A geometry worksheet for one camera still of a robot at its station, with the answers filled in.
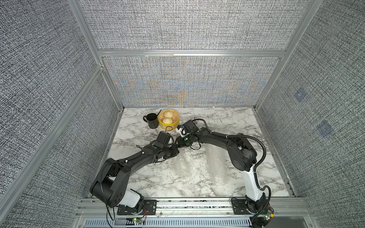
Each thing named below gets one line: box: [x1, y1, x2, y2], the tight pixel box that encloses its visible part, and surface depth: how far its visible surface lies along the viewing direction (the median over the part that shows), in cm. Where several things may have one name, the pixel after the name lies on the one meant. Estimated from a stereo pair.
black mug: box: [143, 113, 160, 129], surface depth 105 cm
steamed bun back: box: [163, 110, 175, 119], surface depth 110 cm
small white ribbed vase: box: [173, 154, 192, 180], surface depth 84 cm
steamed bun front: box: [162, 117, 174, 124], surface depth 105 cm
